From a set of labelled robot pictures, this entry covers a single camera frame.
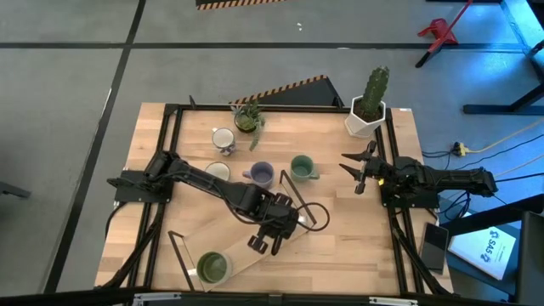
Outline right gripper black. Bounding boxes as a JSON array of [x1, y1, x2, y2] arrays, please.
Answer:
[[338, 140, 390, 196]]

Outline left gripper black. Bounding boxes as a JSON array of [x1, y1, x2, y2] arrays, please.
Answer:
[[247, 193, 302, 257]]

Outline teal green mug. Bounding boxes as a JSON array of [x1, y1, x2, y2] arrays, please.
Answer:
[[289, 154, 320, 184]]

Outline white mug green inside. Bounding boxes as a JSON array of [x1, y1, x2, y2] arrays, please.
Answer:
[[195, 250, 234, 285]]

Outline cactus in white pot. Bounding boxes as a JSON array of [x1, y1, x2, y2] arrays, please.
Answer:
[[343, 66, 391, 139]]

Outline purple mug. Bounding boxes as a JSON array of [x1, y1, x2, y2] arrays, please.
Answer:
[[241, 160, 275, 190]]

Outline black ramp hazard stripe edge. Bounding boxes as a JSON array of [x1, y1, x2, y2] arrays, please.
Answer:
[[229, 75, 346, 108]]

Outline plain white mug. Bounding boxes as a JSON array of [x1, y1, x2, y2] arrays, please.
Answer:
[[204, 161, 232, 183]]

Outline black smartphone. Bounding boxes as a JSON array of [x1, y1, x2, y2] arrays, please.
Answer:
[[419, 222, 450, 273]]

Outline white mug blue floral print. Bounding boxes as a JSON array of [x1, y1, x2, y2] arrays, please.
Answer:
[[211, 127, 237, 157]]

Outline succulent plant in dark pot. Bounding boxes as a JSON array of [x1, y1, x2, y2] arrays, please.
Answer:
[[230, 99, 267, 152]]

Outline white box blue logo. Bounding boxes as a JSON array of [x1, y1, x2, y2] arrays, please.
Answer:
[[448, 224, 518, 281]]

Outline black desk leg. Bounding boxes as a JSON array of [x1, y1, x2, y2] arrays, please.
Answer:
[[462, 40, 544, 116]]

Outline red stand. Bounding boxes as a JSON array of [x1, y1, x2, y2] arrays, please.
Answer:
[[415, 0, 473, 69]]

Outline black mat hazard stripe edge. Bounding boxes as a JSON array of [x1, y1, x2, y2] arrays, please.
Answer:
[[195, 0, 290, 11]]

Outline black camera rig bar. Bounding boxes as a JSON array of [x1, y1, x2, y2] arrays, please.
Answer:
[[0, 288, 544, 306]]

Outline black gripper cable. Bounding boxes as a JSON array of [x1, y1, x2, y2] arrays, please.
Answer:
[[292, 201, 332, 233]]

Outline black aluminium table frame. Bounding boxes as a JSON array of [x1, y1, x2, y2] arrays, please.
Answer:
[[95, 101, 454, 298]]

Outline silver bracket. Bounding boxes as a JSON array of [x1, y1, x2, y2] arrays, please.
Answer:
[[368, 296, 420, 306], [133, 292, 183, 306]]

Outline black floor cable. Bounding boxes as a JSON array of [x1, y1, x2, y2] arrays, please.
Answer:
[[422, 133, 544, 171]]

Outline yellow floor cable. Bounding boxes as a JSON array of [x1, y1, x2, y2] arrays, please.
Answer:
[[467, 121, 544, 154]]

